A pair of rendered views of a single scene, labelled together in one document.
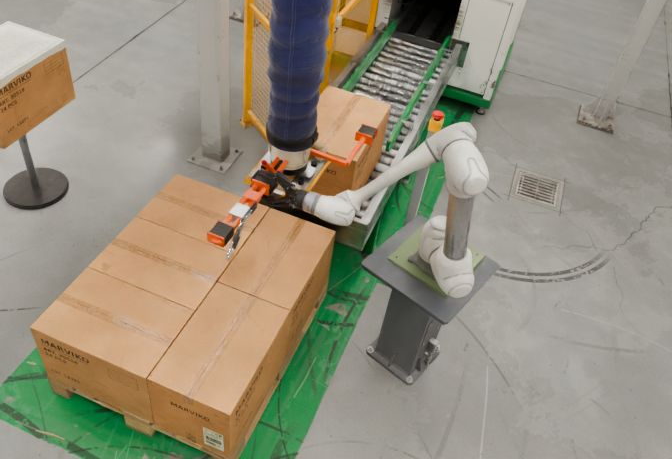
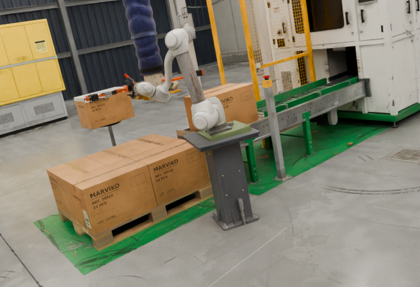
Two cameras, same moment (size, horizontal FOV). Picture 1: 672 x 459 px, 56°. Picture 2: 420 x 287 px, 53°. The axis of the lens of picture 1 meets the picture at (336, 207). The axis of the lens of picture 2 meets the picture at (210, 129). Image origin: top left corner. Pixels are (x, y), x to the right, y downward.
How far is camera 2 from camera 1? 292 cm
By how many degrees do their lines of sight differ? 45
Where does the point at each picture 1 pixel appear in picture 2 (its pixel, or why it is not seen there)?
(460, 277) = (197, 112)
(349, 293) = not seen: hidden behind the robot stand
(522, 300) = (344, 201)
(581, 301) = (395, 203)
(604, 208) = not seen: outside the picture
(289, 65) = (130, 27)
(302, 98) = (141, 43)
